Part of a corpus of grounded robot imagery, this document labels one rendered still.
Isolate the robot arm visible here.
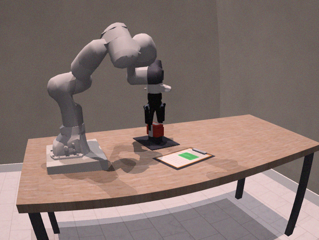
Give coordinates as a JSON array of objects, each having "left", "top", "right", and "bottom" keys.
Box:
[{"left": 47, "top": 23, "right": 171, "bottom": 160}]

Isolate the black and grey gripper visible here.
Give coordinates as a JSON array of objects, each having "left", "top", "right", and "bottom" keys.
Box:
[{"left": 144, "top": 93, "right": 166, "bottom": 137}]

